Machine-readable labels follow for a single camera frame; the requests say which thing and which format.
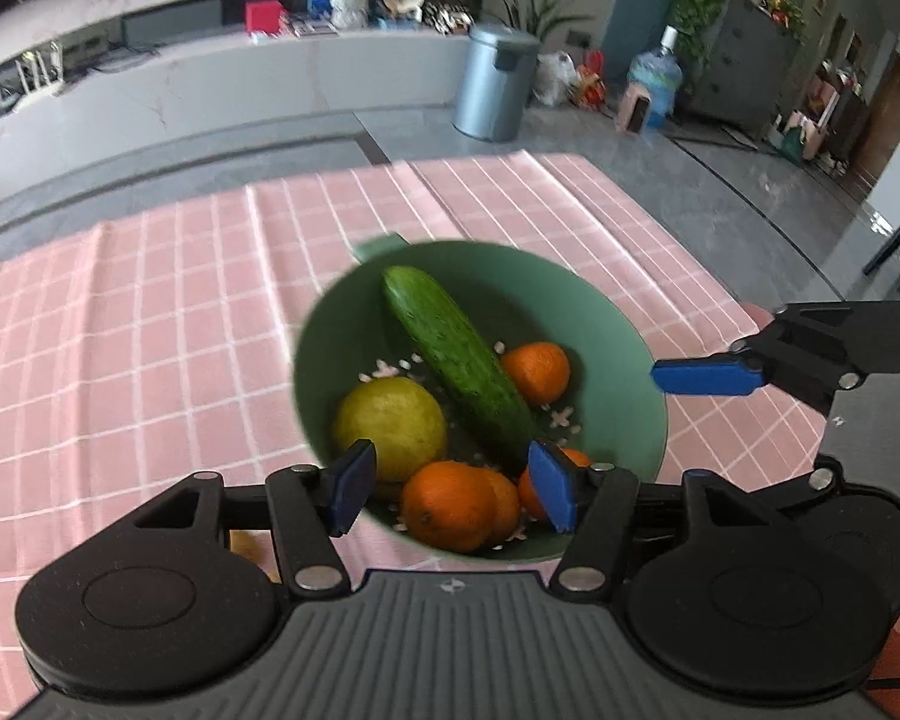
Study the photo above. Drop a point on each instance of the grey-blue pedal trash can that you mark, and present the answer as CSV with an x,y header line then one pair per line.
x,y
491,86

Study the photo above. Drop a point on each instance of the white router with antennas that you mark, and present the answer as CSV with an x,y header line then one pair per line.
x,y
41,79

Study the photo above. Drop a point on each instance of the dark grey drawer cabinet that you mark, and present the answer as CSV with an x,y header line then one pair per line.
x,y
742,75

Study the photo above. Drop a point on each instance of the blue water jug with pump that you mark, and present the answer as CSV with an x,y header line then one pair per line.
x,y
656,79

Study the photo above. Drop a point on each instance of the white plastic bag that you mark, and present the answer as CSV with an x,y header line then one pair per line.
x,y
555,79

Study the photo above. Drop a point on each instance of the pink checked tablecloth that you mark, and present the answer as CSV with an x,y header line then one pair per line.
x,y
157,330

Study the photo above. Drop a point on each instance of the black and white cow figurines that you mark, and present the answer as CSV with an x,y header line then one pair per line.
x,y
446,19

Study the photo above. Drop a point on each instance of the small pink white heater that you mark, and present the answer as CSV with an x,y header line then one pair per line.
x,y
636,111

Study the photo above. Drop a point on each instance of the green cucumber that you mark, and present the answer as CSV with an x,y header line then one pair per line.
x,y
450,352

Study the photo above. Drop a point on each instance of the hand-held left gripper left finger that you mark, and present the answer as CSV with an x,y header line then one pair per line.
x,y
351,484

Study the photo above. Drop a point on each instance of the red gift bag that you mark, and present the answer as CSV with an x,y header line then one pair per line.
x,y
591,82

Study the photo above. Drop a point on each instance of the cluttered storage shelf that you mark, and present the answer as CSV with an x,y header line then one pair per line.
x,y
821,120

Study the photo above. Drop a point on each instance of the orange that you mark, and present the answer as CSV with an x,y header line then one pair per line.
x,y
531,499
538,373
508,502
446,506

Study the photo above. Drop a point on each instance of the white marble media console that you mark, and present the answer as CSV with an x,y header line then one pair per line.
x,y
232,105

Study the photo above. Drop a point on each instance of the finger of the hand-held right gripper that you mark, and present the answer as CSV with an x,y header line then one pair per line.
x,y
814,487
709,376

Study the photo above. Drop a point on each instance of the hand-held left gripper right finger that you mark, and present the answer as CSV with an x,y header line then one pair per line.
x,y
553,486

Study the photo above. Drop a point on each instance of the yellow-green pomelo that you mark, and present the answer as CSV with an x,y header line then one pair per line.
x,y
390,424

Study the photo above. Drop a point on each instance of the brown wooden door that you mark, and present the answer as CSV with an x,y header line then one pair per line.
x,y
896,120

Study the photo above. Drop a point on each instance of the green colander bowl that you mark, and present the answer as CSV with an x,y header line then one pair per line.
x,y
570,292

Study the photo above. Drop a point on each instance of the long-leaf potted plant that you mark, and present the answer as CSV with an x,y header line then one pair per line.
x,y
529,4

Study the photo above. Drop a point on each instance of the red cube box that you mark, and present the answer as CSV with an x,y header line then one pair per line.
x,y
262,17

